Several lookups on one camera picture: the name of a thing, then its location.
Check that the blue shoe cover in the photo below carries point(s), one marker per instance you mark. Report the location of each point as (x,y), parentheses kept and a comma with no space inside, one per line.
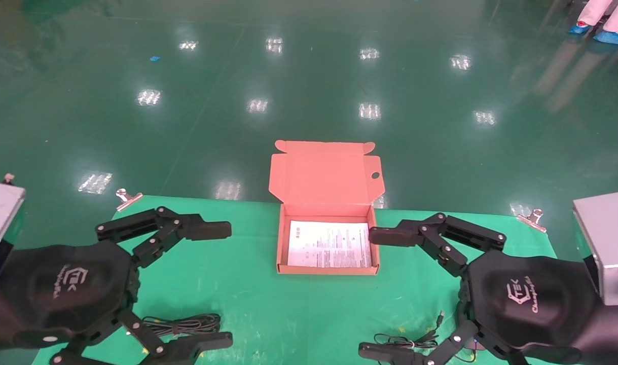
(613,37)
(578,29)

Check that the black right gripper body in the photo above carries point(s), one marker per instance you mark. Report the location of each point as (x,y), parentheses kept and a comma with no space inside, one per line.
(532,299)

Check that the metal binder clip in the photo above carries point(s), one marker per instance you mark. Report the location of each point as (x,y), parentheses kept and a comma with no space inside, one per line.
(533,219)
(128,198)

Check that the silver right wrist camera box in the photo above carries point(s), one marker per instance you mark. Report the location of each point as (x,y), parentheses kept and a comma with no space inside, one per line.
(605,243)

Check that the green table cloth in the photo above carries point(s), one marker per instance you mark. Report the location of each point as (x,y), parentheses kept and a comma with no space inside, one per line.
(268,314)

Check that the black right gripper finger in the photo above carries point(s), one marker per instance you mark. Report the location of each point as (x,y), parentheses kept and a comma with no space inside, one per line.
(390,353)
(430,234)

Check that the open brown cardboard box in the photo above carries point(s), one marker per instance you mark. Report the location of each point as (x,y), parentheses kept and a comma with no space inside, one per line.
(326,175)

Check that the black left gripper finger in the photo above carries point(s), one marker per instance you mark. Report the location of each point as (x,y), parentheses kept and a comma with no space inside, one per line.
(187,228)
(187,350)

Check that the white printed instruction sheet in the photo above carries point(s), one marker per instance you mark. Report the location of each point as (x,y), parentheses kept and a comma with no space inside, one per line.
(329,246)

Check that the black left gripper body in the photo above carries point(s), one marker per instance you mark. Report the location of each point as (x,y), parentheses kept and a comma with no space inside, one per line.
(60,289)

